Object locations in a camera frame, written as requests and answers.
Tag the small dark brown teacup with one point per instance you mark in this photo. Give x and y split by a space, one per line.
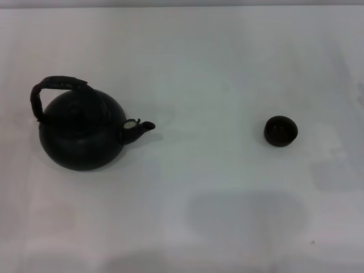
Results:
281 132

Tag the black round teapot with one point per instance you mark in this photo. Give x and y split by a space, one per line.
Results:
82 142

